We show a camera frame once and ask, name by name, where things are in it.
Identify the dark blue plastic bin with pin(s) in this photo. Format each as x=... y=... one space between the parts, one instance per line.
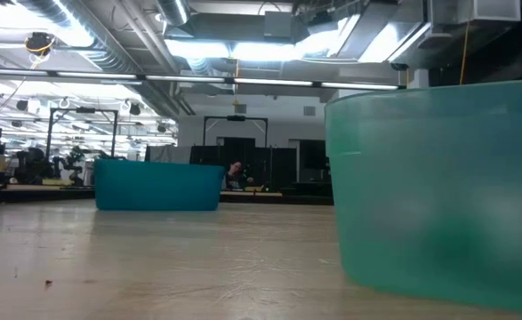
x=154 y=186

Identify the teal translucent plastic bin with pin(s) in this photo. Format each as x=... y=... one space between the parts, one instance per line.
x=443 y=200

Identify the black background partition panels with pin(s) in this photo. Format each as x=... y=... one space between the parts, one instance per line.
x=283 y=164

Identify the person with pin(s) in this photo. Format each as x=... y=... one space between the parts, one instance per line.
x=235 y=171

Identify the small grey hanging box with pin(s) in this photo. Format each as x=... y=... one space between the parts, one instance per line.
x=240 y=108

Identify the long ceiling light bar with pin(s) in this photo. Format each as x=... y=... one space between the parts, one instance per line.
x=96 y=75

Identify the background workbench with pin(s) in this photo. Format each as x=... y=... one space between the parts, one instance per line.
x=29 y=193

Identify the grey wall vent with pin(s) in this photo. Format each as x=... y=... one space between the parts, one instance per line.
x=309 y=110

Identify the black background gantry frame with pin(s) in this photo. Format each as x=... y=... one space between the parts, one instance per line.
x=48 y=133

